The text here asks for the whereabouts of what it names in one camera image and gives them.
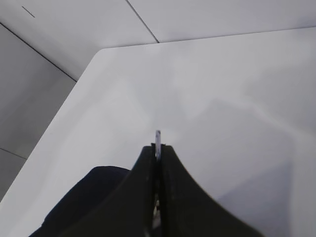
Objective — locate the navy blue lunch bag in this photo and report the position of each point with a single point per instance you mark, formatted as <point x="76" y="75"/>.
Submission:
<point x="88" y="193"/>

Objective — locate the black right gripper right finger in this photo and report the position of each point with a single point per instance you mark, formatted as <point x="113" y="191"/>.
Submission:
<point x="186" y="210"/>

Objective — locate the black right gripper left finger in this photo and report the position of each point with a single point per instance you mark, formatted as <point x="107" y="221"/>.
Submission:
<point x="128" y="211"/>

